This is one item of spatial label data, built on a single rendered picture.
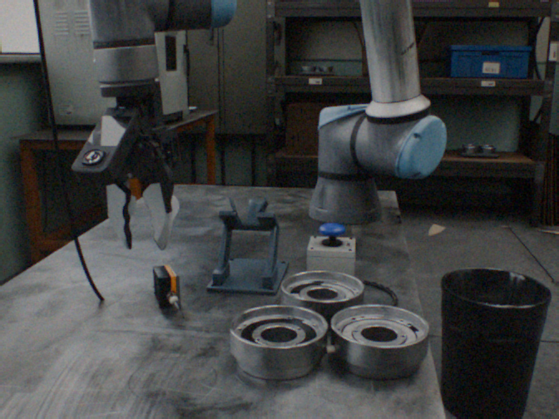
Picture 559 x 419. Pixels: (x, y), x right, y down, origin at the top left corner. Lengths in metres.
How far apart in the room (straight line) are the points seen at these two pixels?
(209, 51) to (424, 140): 3.59
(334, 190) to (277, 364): 0.62
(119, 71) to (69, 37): 2.32
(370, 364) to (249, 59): 3.97
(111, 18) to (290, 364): 0.43
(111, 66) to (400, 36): 0.51
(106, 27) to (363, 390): 0.49
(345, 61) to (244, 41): 0.79
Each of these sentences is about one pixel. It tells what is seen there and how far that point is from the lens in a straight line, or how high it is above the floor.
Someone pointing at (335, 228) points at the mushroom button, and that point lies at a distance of 0.87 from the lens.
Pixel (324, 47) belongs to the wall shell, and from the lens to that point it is 4.66.
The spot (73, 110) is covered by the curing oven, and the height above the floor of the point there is 0.88.
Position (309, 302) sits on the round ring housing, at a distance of 0.70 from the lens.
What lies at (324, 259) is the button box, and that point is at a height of 0.83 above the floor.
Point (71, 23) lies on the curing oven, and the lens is 3.03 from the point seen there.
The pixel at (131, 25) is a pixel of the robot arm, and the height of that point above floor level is 1.16.
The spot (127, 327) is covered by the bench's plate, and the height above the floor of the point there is 0.80.
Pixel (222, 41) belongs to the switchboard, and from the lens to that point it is 4.53.
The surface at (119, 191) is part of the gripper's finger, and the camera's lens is 0.76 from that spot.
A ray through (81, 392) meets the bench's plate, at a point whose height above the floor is 0.80.
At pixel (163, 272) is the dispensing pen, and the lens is 0.80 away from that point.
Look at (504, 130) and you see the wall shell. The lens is 4.79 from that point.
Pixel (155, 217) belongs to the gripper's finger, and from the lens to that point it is 0.75.
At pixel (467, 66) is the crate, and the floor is 1.08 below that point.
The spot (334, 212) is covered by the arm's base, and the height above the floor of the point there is 0.82.
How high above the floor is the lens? 1.12
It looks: 15 degrees down
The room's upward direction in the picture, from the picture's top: straight up
